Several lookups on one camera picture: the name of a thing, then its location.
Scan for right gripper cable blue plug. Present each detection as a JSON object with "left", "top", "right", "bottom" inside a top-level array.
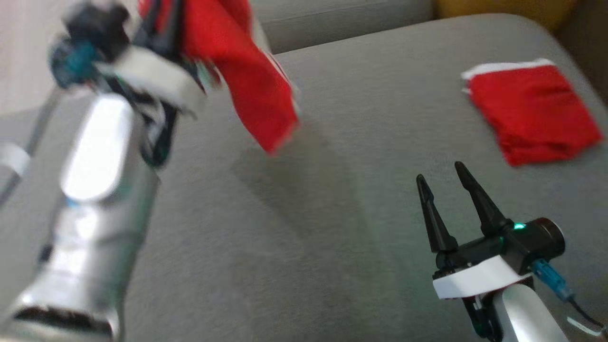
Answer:
[{"left": 531, "top": 259, "right": 608, "bottom": 339}]

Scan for grey sofa back cushion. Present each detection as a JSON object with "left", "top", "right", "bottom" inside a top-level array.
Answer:
[{"left": 249, "top": 0, "right": 435, "bottom": 54}]

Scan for folded red garment white edge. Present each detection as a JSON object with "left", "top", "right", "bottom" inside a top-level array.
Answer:
[{"left": 461, "top": 58, "right": 604, "bottom": 167}]

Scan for grey sofa seat cushion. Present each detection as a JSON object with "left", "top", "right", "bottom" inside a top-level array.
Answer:
[{"left": 0, "top": 13, "right": 608, "bottom": 342}]

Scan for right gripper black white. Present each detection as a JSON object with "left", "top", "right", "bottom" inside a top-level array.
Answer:
[{"left": 416, "top": 161, "right": 566, "bottom": 300}]

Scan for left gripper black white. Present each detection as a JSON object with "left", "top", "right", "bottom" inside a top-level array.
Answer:
[{"left": 50, "top": 0, "right": 209, "bottom": 167}]

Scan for yellow cushion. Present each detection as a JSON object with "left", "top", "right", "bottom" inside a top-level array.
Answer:
[{"left": 436, "top": 0, "right": 578, "bottom": 32}]

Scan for red garment with white trim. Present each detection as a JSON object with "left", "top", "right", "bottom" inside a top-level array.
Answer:
[{"left": 138, "top": 0, "right": 301, "bottom": 155}]

